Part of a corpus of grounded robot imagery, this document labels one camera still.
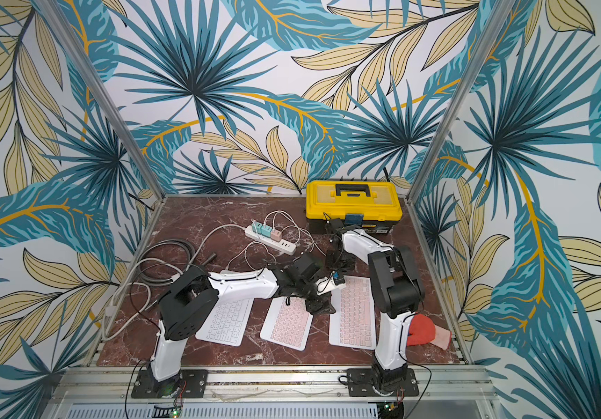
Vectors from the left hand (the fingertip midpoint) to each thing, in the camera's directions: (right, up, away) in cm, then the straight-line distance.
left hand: (330, 304), depth 84 cm
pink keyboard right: (+8, -6, +2) cm, 10 cm away
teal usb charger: (-26, +24, +17) cm, 40 cm away
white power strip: (-16, +17, +17) cm, 29 cm away
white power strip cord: (-59, +11, +11) cm, 61 cm away
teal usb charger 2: (-23, +23, +16) cm, 36 cm away
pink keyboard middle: (-14, -7, 0) cm, 15 cm away
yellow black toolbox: (+18, +33, +11) cm, 39 cm away
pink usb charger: (-19, +22, +14) cm, 32 cm away
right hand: (+4, +9, +13) cm, 16 cm away
